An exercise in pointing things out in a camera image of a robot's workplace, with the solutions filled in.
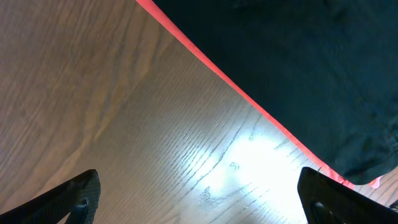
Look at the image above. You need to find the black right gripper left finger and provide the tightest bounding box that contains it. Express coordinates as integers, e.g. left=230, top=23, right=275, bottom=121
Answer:
left=1, top=169, right=101, bottom=224

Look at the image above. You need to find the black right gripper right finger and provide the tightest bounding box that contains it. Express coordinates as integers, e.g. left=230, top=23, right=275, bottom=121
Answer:
left=297, top=167, right=397, bottom=224

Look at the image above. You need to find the black garment with red trim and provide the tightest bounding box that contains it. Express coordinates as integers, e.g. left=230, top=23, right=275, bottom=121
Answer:
left=141, top=0, right=397, bottom=187

